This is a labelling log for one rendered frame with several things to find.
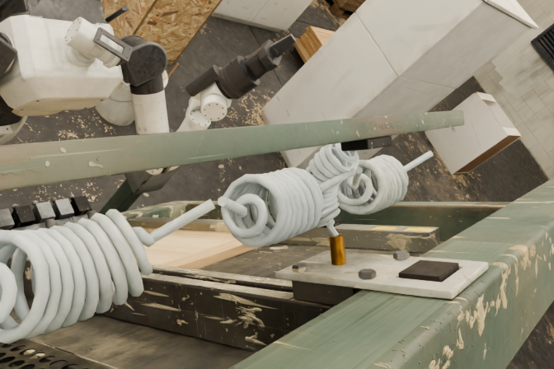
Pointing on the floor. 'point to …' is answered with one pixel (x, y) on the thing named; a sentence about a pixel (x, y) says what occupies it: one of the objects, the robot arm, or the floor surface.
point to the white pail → (122, 104)
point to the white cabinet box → (474, 134)
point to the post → (120, 199)
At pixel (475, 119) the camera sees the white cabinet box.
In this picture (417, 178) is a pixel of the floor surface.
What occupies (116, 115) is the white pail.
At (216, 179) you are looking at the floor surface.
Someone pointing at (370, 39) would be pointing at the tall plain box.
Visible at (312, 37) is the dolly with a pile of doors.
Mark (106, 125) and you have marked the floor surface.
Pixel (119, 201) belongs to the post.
